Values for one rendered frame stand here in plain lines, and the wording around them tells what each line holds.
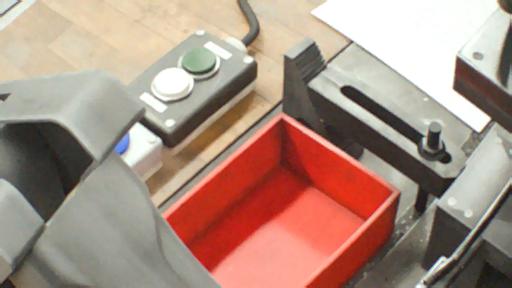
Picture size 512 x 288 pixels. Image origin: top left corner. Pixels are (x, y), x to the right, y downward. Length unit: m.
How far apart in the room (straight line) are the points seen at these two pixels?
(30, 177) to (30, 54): 0.64
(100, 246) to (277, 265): 0.52
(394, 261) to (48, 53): 0.39
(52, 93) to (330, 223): 0.53
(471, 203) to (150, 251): 0.49
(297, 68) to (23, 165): 0.51
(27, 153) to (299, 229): 0.50
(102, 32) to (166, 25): 0.06
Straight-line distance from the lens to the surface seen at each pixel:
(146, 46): 1.07
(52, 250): 0.39
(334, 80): 0.94
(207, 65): 1.00
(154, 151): 0.95
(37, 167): 0.46
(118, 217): 0.40
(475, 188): 0.87
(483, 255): 0.85
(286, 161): 0.96
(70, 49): 1.08
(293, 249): 0.92
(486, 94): 0.74
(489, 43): 0.76
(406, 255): 0.93
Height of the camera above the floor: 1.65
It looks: 49 degrees down
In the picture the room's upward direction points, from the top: 1 degrees clockwise
